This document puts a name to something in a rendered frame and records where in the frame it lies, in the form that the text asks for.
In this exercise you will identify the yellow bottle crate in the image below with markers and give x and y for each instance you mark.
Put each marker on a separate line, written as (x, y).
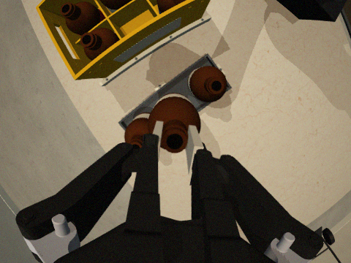
(137, 24)

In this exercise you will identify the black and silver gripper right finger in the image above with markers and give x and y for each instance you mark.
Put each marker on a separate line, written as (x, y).
(266, 224)

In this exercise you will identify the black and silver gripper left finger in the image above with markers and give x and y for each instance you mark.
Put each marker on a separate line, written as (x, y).
(55, 226)

